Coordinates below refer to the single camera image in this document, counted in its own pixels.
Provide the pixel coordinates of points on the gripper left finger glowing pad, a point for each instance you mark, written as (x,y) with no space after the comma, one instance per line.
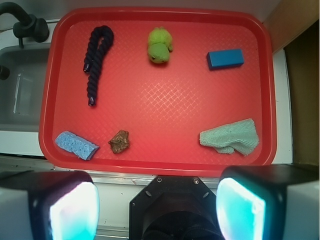
(48,205)

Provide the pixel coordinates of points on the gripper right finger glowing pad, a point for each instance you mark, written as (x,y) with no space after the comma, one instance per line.
(273,202)

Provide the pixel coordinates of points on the light teal cloth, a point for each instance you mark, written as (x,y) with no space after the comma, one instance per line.
(240,136)

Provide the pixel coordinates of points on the light blue sponge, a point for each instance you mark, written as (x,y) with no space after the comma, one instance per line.
(76,145)

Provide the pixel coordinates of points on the brown crumpled lump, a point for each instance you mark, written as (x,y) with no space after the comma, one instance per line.
(119,142)

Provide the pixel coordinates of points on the grey sink basin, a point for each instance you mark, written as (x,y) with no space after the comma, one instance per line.
(21,93)

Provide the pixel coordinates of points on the red plastic tray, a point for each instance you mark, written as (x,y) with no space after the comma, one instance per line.
(100,80)

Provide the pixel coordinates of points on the blue rectangular block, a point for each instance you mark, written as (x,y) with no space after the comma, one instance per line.
(222,59)

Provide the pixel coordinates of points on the black faucet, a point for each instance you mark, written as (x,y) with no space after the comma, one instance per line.
(28,25)

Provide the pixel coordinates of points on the green plush toy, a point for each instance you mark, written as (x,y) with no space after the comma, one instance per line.
(159,45)

